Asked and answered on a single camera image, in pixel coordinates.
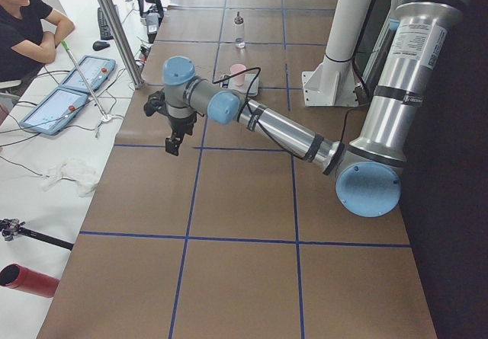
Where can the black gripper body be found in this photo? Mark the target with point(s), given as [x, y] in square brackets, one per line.
[181, 123]

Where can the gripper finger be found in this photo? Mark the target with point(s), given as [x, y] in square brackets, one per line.
[175, 144]
[169, 145]

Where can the pink plastic cup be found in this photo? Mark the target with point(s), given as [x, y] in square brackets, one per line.
[238, 75]

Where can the glass sauce bottle metal spout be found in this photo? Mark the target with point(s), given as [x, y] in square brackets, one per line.
[239, 31]

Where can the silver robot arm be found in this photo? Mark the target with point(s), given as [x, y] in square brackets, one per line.
[367, 170]

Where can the silver digital kitchen scale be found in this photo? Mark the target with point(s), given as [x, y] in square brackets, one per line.
[249, 86]

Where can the white crumpled cloth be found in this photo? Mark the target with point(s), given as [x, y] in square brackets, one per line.
[84, 177]

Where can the upper teach pendant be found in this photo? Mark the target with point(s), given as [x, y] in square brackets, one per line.
[96, 71]

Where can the teach pendant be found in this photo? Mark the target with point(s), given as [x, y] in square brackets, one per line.
[96, 71]
[54, 112]

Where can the black box white label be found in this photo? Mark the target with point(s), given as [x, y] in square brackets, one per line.
[153, 21]

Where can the black computer mouse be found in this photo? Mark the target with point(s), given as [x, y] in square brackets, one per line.
[100, 45]

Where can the black keyboard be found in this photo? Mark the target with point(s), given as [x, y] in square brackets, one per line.
[103, 26]

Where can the lower teach pendant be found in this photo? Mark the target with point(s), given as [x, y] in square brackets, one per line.
[54, 112]

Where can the seated person black shirt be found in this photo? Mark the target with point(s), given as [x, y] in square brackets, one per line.
[31, 30]

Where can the red cylinder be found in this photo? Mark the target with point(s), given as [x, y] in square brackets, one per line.
[23, 279]

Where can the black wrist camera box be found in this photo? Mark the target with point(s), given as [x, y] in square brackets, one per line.
[155, 104]

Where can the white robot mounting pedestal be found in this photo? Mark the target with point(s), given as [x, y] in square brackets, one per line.
[333, 83]

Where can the aluminium frame post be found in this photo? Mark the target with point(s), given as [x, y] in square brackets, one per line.
[123, 46]

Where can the black camera tripod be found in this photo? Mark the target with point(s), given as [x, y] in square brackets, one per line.
[11, 228]

